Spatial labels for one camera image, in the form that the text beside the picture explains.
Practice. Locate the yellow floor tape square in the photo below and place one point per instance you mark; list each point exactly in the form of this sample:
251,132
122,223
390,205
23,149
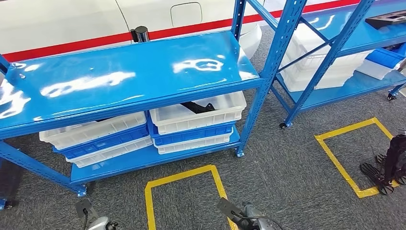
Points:
149,203
336,158

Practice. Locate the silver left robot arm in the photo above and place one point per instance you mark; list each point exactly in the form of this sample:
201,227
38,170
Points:
100,224

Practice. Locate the black plastic license plate bracket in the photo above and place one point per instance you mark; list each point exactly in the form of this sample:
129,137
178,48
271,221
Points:
387,19

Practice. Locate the blue plastic crate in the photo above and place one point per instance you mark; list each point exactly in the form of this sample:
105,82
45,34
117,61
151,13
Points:
104,143
193,135
385,57

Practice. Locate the black plastic part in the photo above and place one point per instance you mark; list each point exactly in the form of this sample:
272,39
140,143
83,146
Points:
103,120
198,108

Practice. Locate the black white humanoid robot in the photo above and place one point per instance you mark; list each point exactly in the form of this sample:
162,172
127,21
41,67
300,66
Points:
393,162

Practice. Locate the black stanchion post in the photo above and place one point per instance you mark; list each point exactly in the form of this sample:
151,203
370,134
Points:
141,34

